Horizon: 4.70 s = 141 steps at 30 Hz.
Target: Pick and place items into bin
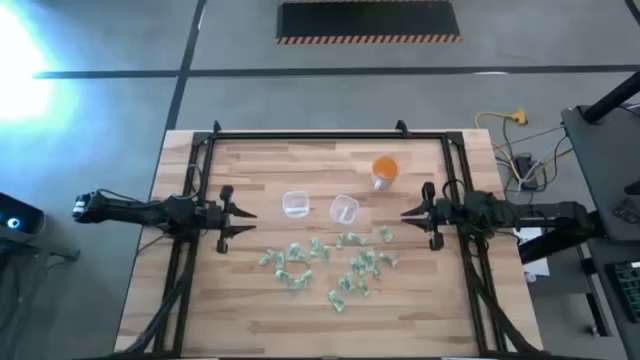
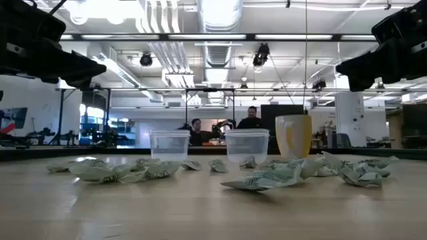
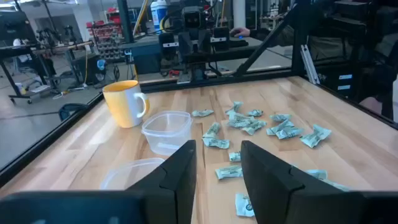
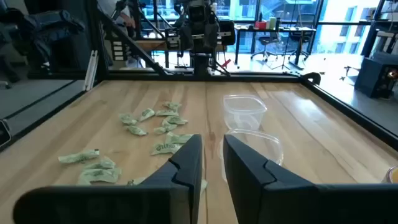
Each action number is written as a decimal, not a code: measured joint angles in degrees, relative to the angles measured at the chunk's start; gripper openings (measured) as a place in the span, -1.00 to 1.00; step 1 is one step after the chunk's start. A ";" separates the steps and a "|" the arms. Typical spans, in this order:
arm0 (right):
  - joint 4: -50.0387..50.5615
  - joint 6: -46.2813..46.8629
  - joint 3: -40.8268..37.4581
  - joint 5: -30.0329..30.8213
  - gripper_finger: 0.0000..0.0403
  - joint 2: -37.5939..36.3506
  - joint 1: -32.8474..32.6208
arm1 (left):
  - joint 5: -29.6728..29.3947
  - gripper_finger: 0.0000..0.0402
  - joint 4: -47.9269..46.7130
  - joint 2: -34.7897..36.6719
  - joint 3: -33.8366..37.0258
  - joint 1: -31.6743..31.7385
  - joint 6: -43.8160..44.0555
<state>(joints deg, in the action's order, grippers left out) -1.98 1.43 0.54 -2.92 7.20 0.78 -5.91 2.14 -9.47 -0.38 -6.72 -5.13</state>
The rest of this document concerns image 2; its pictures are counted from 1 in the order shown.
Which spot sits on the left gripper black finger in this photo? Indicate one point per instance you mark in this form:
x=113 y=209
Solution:
x=85 y=68
x=79 y=84

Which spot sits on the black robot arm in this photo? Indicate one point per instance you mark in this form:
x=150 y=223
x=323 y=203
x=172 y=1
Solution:
x=41 y=134
x=224 y=123

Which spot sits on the white pillar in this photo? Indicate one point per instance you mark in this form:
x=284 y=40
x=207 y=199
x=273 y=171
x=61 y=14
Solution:
x=350 y=118

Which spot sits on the dark flat screen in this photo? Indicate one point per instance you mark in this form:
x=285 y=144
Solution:
x=16 y=116

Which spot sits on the dark cabinet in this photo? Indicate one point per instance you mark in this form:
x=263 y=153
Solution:
x=415 y=123

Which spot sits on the red object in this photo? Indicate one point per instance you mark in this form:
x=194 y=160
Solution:
x=8 y=127

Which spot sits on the white mug orange inside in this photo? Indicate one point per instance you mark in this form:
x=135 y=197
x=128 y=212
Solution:
x=293 y=136

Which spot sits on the black monitor panel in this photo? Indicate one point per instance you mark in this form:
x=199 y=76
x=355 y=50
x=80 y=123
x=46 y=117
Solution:
x=268 y=120

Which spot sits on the clear plastic container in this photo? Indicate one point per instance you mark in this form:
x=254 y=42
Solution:
x=169 y=145
x=247 y=145

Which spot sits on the person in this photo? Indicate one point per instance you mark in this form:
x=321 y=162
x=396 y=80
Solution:
x=251 y=120
x=197 y=133

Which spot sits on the black metal frame stand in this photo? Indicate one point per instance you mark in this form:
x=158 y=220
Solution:
x=61 y=113

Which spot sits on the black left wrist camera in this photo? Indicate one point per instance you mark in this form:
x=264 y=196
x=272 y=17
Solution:
x=36 y=23

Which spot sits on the black hanging camera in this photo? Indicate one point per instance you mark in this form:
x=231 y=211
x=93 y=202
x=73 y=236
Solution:
x=319 y=85
x=145 y=59
x=261 y=55

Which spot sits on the black metal table frame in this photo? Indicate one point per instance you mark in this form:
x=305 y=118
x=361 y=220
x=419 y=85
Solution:
x=33 y=154

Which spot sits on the black frame bar with lights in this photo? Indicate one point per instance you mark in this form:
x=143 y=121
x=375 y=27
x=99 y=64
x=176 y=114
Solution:
x=250 y=37

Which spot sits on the black metal frame rig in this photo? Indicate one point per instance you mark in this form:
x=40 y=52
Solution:
x=209 y=89

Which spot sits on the silver ventilation duct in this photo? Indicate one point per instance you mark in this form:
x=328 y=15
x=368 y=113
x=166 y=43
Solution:
x=218 y=53

